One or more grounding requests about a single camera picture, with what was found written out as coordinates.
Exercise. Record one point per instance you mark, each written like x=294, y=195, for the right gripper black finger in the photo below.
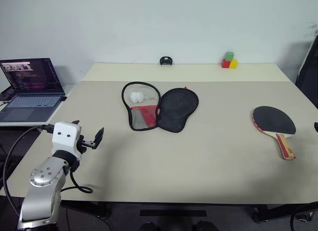
x=316, y=126

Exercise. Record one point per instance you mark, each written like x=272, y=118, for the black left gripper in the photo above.
x=85, y=144

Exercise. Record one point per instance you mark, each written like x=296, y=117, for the black rubber table tennis paddle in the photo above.
x=273, y=121

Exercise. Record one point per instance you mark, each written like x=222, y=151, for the black and red paddle case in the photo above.
x=176, y=109

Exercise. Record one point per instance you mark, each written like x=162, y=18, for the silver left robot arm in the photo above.
x=42, y=177

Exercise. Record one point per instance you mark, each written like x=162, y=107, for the black office chair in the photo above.
x=309, y=77

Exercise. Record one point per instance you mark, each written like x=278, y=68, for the dark grey open laptop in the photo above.
x=32, y=101

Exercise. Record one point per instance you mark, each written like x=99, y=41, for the small black device beside laptop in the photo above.
x=6, y=94

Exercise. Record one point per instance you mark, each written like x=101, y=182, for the black caster wheel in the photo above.
x=305, y=217

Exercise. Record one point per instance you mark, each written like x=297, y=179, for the yellow cube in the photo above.
x=233, y=64

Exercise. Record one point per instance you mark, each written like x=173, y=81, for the small black clamp device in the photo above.
x=166, y=60

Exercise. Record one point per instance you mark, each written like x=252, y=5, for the red cube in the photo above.
x=225, y=63

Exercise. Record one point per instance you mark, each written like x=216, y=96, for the green cube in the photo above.
x=230, y=56

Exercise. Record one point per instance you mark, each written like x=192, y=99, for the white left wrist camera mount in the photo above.
x=64, y=136

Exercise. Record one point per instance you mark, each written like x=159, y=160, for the black table frame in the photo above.
x=82, y=207

